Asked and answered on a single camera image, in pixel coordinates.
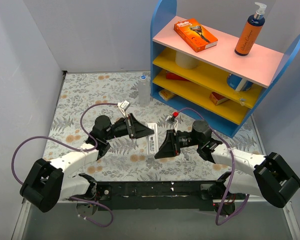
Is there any orange razor box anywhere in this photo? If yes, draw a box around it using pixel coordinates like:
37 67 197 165
173 18 218 53

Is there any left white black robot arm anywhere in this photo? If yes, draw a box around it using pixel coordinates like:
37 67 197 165
20 113 158 213

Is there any blue shelf with coloured boards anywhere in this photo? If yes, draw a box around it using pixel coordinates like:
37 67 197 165
150 0 300 137

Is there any orange pump lotion bottle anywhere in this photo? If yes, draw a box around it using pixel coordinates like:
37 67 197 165
234 2 267 56

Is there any white paper roll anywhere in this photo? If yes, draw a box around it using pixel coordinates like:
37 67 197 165
175 51 198 70

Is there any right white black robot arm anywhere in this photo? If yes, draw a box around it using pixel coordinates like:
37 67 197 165
154 120 300 208

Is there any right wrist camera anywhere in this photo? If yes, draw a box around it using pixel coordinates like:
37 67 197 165
165 111 179 125

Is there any aluminium frame rail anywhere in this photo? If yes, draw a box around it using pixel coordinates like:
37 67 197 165
12 197 300 240

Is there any floral patterned table mat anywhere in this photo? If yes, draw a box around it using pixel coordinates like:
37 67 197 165
36 71 270 182

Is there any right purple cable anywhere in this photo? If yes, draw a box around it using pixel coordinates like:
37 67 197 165
177 107 251 226

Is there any clear plastic water bottle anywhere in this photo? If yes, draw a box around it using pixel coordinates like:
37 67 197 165
137 75 151 107

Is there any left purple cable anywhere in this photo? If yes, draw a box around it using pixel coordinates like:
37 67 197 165
11 102 121 228

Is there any red flat box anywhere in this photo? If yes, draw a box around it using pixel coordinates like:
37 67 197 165
165 71 188 81

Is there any white orange small box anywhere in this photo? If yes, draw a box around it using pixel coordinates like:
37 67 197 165
158 89 176 101

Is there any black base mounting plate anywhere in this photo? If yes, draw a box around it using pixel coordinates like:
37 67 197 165
67 179 247 213

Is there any purple cable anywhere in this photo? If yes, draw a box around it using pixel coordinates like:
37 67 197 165
11 102 121 228
177 107 251 226

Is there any white remote control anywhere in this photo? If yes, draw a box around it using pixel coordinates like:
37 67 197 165
146 123 159 156

